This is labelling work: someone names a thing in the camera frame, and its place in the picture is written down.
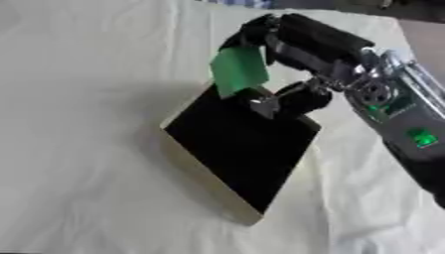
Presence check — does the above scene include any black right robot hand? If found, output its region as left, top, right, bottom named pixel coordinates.
left=217, top=13, right=377, bottom=121

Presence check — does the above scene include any green rectangular block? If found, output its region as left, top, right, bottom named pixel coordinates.
left=209, top=45, right=271, bottom=99

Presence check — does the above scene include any tan box with black inside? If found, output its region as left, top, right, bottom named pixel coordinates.
left=158, top=79, right=324, bottom=227

